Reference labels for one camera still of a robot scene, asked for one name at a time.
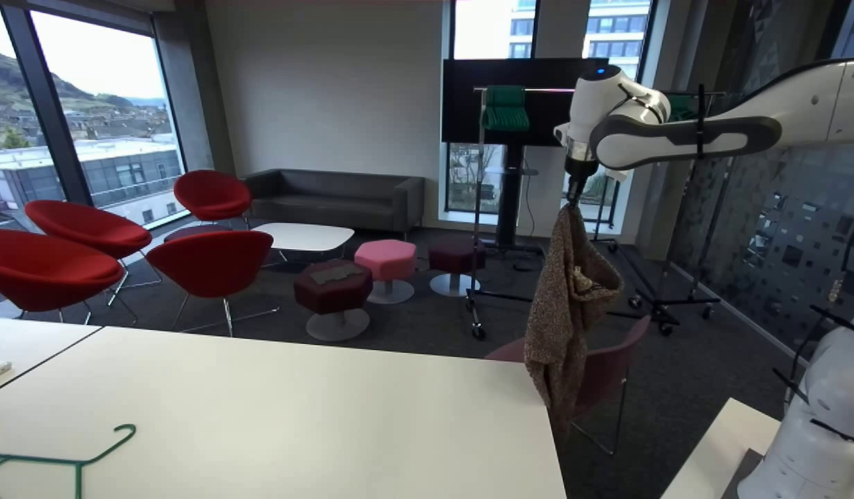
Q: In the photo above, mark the white robot base table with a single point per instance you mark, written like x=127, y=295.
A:
x=714, y=453

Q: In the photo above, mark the maroon chair with metal legs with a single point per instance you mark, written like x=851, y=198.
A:
x=613, y=370

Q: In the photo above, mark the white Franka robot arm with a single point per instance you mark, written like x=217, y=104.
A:
x=816, y=112

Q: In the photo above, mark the black rolling clothes rack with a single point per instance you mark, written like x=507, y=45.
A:
x=668, y=320

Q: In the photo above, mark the white adjoining table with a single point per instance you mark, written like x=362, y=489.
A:
x=29, y=347

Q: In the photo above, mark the pink hexagonal stool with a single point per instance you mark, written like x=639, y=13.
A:
x=387, y=258

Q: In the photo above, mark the dark grey sofa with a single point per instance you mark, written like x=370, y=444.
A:
x=333, y=198

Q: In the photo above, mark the black flat screen television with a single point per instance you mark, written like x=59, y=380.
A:
x=457, y=101

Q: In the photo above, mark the long white table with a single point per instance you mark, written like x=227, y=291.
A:
x=262, y=416

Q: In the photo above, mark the red shell lounge chair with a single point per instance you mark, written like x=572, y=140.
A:
x=43, y=268
x=212, y=193
x=215, y=258
x=90, y=225

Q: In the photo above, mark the white low coffee table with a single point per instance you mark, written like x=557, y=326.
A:
x=303, y=236

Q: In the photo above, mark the maroon hexagonal stool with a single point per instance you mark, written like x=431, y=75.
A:
x=456, y=257
x=333, y=291

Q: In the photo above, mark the black television floor stand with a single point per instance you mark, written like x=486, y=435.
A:
x=511, y=196

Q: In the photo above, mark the brown knitted clothing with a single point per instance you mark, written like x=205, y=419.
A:
x=565, y=315

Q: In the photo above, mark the metal rolling clothes rack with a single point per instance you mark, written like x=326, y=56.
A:
x=474, y=318

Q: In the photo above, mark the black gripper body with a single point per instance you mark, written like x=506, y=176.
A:
x=581, y=172

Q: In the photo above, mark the green garment on hanger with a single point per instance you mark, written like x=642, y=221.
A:
x=687, y=104
x=506, y=112

